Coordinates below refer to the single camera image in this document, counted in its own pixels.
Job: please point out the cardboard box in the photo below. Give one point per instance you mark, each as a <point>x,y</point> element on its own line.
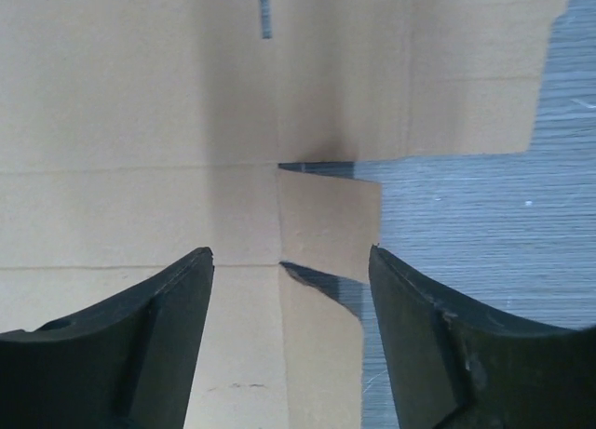
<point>133,131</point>

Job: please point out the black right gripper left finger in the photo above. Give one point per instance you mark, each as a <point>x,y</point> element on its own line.
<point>126,362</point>

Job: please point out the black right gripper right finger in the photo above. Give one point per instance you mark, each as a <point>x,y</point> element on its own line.
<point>455,362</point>

